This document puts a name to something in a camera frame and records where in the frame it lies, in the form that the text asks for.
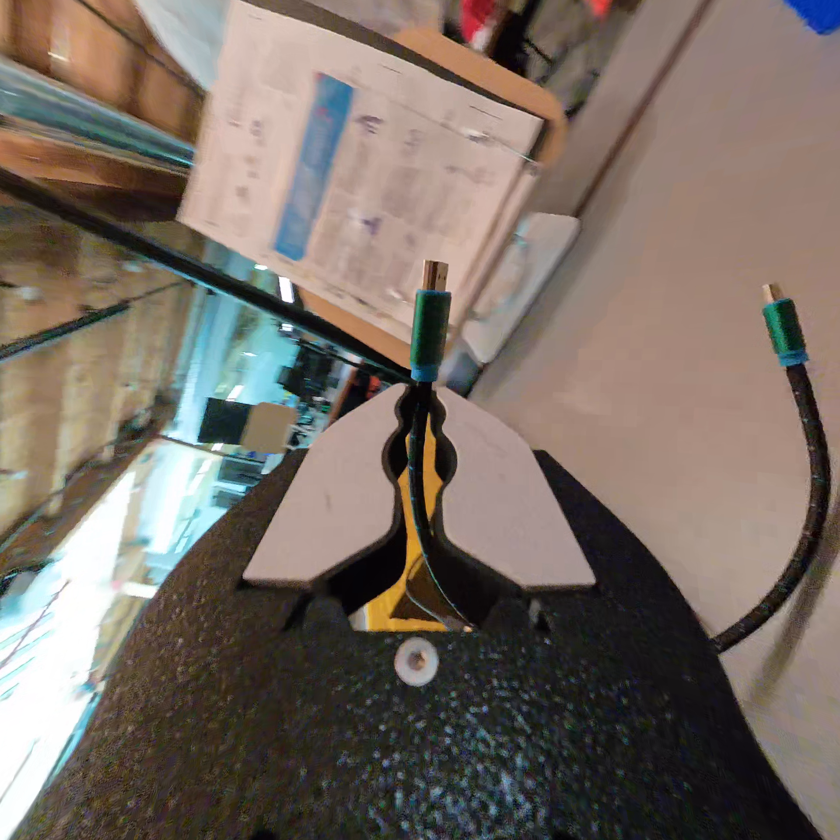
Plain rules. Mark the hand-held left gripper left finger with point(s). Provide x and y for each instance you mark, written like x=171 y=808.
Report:
x=328 y=505

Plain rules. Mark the printed instruction sheet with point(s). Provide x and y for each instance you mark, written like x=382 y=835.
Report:
x=394 y=197

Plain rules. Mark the yellow plastic bin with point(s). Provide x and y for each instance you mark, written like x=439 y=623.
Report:
x=434 y=472

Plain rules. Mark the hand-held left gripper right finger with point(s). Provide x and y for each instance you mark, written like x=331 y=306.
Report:
x=512 y=505

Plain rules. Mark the large black monitor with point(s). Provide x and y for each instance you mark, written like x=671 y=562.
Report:
x=220 y=420

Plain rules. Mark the blue plastic bin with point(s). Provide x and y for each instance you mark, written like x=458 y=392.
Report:
x=817 y=13

